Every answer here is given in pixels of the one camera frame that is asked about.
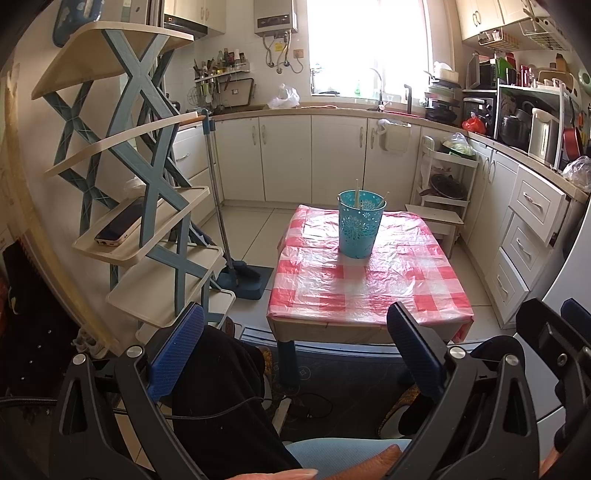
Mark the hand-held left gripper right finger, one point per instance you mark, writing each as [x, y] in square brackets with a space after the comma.
[415, 350]

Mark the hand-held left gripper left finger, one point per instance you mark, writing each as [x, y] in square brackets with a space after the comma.
[178, 350]

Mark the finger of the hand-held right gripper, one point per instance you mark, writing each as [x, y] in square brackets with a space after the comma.
[579, 311]
[549, 332]

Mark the teal perforated plastic bin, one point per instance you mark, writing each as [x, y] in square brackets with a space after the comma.
[358, 235]

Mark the row of wooden chopsticks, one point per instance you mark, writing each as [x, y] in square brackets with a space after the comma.
[357, 194]

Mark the person's left hand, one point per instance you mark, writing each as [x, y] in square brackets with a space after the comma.
[295, 474]

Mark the white refrigerator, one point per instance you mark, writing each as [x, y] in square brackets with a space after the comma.
[570, 258]

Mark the person's left leg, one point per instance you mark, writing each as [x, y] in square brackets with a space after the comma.
[231, 392]

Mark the patterned house slipper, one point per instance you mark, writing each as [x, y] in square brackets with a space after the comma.
[392, 422]
[268, 364]

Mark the dark grey floor mat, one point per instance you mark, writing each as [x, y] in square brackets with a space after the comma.
[341, 378]

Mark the red checked plastic tablecloth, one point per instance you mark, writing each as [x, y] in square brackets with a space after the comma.
[351, 286]

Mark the white power strip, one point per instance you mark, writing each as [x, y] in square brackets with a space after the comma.
[280, 413]

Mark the light blue cloth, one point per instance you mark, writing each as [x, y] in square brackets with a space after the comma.
[332, 454]

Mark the smartphone with gold edge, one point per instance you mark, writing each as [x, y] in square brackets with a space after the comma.
[117, 226]

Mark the clear plastic bag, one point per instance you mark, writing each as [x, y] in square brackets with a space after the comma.
[579, 173]

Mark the small wooden stool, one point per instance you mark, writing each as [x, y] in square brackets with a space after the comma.
[434, 213]

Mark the black wok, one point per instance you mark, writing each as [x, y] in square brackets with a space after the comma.
[448, 187]

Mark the red pan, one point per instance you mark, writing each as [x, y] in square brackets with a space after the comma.
[571, 143]

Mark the white thermos pot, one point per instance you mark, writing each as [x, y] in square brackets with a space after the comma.
[542, 138]

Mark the white trolley rack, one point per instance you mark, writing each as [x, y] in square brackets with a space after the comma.
[424, 161]

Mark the black electric kettle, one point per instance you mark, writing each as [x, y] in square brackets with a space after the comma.
[512, 129]

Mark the bag of green vegetables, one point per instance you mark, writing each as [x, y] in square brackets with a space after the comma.
[459, 146]

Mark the white hanging cabinet bin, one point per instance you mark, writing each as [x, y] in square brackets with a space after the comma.
[395, 138]

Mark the red plastic bag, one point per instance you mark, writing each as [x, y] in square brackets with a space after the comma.
[474, 125]

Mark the cream lower kitchen cabinets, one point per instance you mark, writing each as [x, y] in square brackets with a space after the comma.
[286, 157]

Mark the cream kitchen cabinets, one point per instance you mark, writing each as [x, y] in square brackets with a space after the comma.
[480, 16]
[286, 157]

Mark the black toaster oven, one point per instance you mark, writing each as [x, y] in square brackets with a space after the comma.
[478, 108]

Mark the pale green round container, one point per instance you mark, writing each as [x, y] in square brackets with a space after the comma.
[585, 83]

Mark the white appliance shelf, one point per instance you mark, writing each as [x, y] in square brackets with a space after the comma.
[531, 86]

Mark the dish drying rack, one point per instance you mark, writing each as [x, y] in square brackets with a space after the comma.
[438, 104]

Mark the green plastic bottle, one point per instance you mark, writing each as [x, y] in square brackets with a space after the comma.
[505, 74]

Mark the black faucet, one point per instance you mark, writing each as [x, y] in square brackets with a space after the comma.
[408, 99]

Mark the beige kitchen countertop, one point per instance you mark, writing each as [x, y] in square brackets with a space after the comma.
[332, 110]

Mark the small black microwave oven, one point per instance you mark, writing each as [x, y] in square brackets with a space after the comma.
[487, 74]

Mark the chrome kitchen faucet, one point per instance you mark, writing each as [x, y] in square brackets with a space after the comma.
[381, 92]

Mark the hanging metal tray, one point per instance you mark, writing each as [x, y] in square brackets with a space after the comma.
[235, 92]

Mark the white plastic bag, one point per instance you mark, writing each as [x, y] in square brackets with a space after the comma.
[284, 98]

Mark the blue and cream shelf rack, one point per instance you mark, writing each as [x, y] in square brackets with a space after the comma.
[134, 69]

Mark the kitchen window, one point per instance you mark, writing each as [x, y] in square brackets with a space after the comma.
[369, 46]

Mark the cream upper kitchen cabinets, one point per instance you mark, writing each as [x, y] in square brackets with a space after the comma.
[480, 16]

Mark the range hood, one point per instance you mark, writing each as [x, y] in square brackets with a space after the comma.
[184, 27]

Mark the wall utensil rack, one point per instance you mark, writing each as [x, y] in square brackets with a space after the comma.
[221, 69]

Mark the silver wall water heater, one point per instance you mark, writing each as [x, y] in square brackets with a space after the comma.
[274, 18]

